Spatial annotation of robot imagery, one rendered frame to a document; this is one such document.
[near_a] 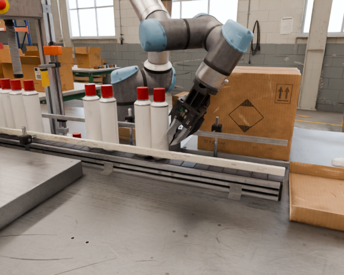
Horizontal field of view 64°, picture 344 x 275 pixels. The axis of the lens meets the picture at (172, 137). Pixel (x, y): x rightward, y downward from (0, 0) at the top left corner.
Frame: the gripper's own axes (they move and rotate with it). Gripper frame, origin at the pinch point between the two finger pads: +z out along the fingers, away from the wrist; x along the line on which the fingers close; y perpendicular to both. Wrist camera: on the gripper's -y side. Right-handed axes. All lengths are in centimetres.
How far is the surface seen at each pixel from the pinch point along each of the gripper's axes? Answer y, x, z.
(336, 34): -521, 73, -91
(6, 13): -2, -71, -1
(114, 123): 1.7, -18.0, 6.0
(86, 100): 2.9, -28.9, 4.8
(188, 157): 4.7, 6.7, -0.8
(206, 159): 4.7, 11.0, -3.6
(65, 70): -138, -140, 77
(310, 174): -12.2, 38.5, -11.0
